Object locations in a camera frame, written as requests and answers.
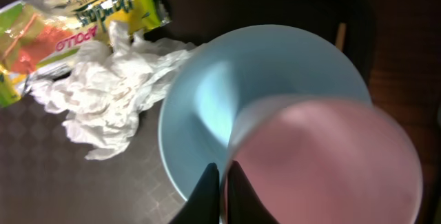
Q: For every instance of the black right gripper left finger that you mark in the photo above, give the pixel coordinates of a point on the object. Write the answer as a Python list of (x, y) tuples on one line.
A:
[(203, 205)]

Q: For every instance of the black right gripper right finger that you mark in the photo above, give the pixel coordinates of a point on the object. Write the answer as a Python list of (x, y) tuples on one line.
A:
[(243, 205)]

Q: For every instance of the pink cup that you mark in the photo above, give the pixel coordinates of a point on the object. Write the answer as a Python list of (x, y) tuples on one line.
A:
[(321, 160)]

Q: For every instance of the light blue bowl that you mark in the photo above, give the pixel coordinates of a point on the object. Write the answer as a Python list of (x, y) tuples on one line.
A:
[(235, 69)]

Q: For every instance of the wooden chopstick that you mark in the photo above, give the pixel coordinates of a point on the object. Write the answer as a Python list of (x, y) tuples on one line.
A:
[(340, 36)]

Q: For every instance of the crumpled white napkin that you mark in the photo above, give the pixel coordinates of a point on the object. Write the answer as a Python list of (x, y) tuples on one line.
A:
[(110, 86)]

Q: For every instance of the brown serving tray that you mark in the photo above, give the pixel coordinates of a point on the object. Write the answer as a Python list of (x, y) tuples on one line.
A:
[(45, 178)]

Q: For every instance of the green yellow snack wrapper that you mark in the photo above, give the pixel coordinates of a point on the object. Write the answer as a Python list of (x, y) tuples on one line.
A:
[(39, 38)]

